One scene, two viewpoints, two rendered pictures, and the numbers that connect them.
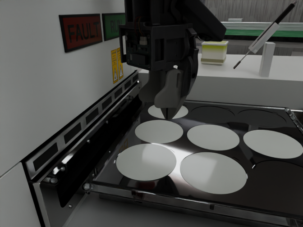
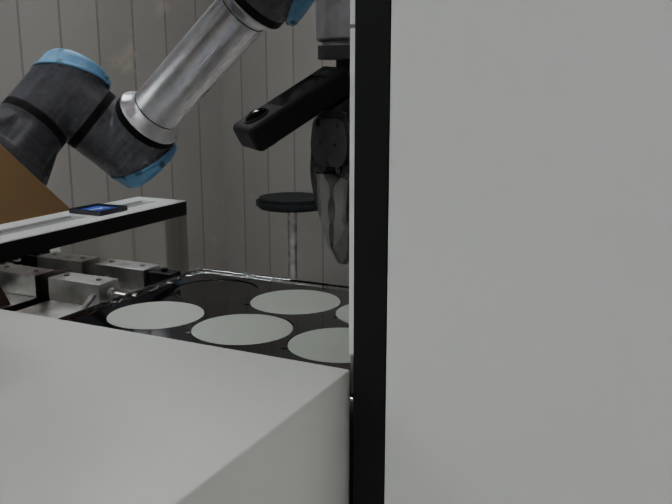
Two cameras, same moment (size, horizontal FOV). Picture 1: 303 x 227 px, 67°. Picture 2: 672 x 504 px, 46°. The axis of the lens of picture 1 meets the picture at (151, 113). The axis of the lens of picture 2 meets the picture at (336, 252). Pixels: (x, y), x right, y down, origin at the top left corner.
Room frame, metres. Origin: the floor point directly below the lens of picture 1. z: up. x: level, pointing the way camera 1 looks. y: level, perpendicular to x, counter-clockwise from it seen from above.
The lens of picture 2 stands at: (1.11, 0.12, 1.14)
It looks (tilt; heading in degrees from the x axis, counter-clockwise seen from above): 13 degrees down; 192
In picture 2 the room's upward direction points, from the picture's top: straight up
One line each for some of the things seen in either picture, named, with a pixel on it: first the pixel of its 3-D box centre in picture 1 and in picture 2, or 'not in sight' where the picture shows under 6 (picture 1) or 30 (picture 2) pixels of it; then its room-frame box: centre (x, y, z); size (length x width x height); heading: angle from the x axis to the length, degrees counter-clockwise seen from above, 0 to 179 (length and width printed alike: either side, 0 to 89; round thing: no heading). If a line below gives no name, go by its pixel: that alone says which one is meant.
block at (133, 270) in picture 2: not in sight; (127, 273); (0.19, -0.34, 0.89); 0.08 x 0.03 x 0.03; 76
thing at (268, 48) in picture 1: (261, 49); not in sight; (0.60, -0.29, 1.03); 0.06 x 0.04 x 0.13; 76
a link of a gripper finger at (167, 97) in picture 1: (167, 98); (349, 214); (0.32, -0.03, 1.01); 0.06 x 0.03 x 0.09; 131
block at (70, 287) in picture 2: not in sight; (83, 288); (0.27, -0.36, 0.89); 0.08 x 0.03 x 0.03; 76
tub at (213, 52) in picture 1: (214, 52); not in sight; (0.76, -0.21, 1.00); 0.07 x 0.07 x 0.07; 67
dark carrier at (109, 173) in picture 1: (212, 137); (243, 330); (0.39, -0.12, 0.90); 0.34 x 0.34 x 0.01; 76
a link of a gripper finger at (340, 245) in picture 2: (154, 93); (365, 219); (0.35, 0.00, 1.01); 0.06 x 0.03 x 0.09; 131
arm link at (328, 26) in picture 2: not in sight; (353, 24); (0.33, -0.02, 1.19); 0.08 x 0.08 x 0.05
